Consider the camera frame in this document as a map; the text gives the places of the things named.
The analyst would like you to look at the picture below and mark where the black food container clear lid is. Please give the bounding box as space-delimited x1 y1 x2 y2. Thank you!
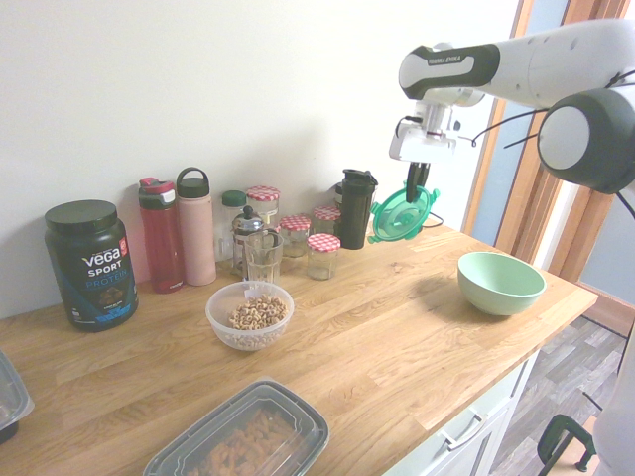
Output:
142 376 330 476
0 349 36 445

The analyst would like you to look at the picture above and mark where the dark green clamp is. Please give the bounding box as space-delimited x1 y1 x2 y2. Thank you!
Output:
537 414 596 472

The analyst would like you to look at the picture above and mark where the black Vega protein tub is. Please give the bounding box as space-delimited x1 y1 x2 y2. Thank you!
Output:
43 199 140 333

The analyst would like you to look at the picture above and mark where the faceted drinking glass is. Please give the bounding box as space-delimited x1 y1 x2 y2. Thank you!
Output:
244 231 285 288

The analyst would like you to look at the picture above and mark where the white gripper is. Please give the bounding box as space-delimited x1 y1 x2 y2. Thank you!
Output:
389 126 457 204

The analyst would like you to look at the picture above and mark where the wooden door frame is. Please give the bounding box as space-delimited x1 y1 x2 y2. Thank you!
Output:
460 0 635 284

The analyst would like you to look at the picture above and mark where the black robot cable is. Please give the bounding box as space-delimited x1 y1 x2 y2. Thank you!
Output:
394 73 635 229

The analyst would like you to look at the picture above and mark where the green round container lid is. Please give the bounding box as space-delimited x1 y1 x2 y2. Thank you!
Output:
366 180 442 245

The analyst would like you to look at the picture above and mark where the clear jar green lid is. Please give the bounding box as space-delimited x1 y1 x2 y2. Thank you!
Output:
213 189 248 264

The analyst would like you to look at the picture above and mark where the glass french press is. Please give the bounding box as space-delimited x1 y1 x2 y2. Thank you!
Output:
230 204 282 280

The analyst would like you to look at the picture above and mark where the tall checkered lid glass jar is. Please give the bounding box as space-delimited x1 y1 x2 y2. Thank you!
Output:
246 184 283 229

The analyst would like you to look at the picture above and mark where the white kitchen cabinet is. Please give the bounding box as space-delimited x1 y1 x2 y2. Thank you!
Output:
381 346 542 476

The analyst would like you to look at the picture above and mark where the clear plastic cereal container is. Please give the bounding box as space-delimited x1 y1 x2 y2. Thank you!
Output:
204 280 297 352

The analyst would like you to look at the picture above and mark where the pink water bottle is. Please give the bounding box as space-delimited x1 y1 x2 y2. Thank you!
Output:
176 167 218 288

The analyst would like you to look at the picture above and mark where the silver drawer handle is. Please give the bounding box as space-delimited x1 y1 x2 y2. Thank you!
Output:
439 406 490 450

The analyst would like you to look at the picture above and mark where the red water bottle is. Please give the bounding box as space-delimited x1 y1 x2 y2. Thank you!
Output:
137 177 185 295

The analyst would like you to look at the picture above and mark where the black shaker bottle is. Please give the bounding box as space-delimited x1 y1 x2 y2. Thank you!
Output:
339 168 379 251

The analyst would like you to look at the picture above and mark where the mint green bowl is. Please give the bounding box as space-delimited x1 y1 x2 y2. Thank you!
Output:
456 251 548 317

